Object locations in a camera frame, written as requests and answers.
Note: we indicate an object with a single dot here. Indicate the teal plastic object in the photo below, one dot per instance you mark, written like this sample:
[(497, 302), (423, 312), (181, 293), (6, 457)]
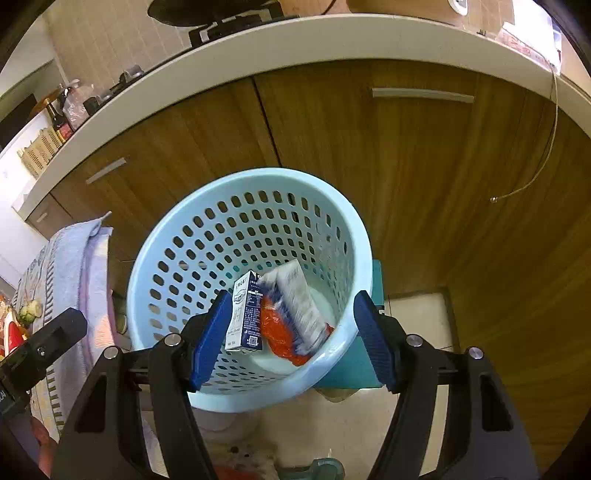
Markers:
[(328, 468)]

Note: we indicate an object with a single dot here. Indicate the teal plastic stool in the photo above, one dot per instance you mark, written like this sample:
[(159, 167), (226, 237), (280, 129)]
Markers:
[(351, 369)]

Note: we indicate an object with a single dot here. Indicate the woven wicker basket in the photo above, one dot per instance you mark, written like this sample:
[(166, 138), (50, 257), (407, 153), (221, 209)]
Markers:
[(39, 152)]

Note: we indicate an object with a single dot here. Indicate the black gas stove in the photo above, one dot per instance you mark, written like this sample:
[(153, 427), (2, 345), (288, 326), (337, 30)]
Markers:
[(231, 25)]

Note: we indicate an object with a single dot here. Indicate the wooden kitchen cabinet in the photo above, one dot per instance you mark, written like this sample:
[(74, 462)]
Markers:
[(415, 184)]

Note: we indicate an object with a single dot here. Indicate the patterned grey cloth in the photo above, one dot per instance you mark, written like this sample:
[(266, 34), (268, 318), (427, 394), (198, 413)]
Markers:
[(69, 277)]

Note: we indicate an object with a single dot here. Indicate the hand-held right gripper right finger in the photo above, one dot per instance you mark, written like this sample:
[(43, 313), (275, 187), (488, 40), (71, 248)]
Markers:
[(374, 341)]

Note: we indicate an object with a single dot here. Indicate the red yellow packet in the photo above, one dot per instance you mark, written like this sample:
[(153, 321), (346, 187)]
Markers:
[(11, 337)]

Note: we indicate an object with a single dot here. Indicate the black frying pan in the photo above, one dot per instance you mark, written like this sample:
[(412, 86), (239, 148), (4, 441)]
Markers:
[(207, 9)]

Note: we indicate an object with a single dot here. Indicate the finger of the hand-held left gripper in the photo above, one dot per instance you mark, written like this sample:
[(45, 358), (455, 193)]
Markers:
[(60, 334)]

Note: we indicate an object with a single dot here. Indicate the light blue perforated waste basket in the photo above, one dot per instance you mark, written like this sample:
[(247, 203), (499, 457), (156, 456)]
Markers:
[(240, 217)]

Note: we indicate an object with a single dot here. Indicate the orange crumpled wrapper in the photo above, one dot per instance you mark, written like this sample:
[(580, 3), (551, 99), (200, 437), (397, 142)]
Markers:
[(272, 332)]

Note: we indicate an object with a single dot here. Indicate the clear plastic bag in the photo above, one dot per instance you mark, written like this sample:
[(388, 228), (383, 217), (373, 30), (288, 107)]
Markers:
[(76, 108)]

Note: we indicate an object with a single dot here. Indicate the red white plastic packaging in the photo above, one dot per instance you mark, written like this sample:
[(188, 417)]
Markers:
[(526, 44)]

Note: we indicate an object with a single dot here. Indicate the white blue milk carton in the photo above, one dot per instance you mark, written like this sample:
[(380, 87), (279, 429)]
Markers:
[(244, 318)]

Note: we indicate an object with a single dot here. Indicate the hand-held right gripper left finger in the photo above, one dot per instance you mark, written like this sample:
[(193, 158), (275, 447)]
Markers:
[(210, 341)]

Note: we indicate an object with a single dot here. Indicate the orange and white snack packet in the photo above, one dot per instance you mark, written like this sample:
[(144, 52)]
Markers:
[(295, 300)]

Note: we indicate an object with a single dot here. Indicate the dark soy sauce bottle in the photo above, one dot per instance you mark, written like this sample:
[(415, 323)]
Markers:
[(60, 127)]

